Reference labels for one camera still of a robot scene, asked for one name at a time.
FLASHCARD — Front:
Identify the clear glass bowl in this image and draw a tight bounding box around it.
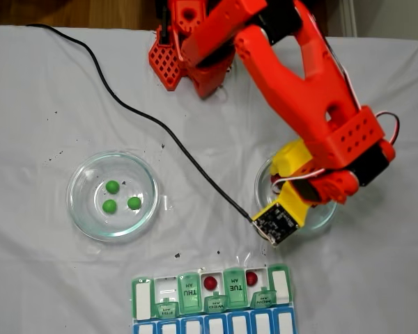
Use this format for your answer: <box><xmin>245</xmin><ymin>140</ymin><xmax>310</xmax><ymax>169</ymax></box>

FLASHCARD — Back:
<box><xmin>65</xmin><ymin>150</ymin><xmax>161</xmax><ymax>243</ymax></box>
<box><xmin>254</xmin><ymin>154</ymin><xmax>339</xmax><ymax>233</ymax></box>

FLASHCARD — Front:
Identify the white baseboard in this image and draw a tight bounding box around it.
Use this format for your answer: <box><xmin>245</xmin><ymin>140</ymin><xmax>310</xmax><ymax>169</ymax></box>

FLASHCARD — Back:
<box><xmin>341</xmin><ymin>0</ymin><xmax>359</xmax><ymax>38</ymax></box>

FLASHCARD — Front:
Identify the weekly pill organizer box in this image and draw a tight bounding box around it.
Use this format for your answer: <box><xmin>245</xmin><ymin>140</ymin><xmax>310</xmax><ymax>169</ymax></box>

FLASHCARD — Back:
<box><xmin>130</xmin><ymin>263</ymin><xmax>297</xmax><ymax>334</ymax></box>

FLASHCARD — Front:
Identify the white table cloth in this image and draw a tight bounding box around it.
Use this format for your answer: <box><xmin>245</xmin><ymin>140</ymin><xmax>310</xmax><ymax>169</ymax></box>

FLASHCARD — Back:
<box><xmin>0</xmin><ymin>24</ymin><xmax>418</xmax><ymax>334</ymax></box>

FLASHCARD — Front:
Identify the camera board on yellow mount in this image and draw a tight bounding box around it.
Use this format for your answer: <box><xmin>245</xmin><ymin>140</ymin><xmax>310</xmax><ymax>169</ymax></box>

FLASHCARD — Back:
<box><xmin>251</xmin><ymin>180</ymin><xmax>318</xmax><ymax>247</ymax></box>

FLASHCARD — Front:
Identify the red white black servo wire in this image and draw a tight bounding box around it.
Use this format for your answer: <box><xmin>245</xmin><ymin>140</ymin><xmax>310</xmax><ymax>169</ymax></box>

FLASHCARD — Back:
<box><xmin>311</xmin><ymin>12</ymin><xmax>401</xmax><ymax>144</ymax></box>
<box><xmin>270</xmin><ymin>168</ymin><xmax>327</xmax><ymax>195</ymax></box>

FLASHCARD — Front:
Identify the black table clamp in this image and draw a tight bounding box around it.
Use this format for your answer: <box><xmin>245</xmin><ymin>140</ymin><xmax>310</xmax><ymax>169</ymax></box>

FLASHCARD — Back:
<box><xmin>156</xmin><ymin>0</ymin><xmax>173</xmax><ymax>45</ymax></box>

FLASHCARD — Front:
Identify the black camera cable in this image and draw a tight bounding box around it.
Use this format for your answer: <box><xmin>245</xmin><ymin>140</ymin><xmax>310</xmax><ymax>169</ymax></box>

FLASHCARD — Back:
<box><xmin>26</xmin><ymin>23</ymin><xmax>257</xmax><ymax>223</ymax></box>

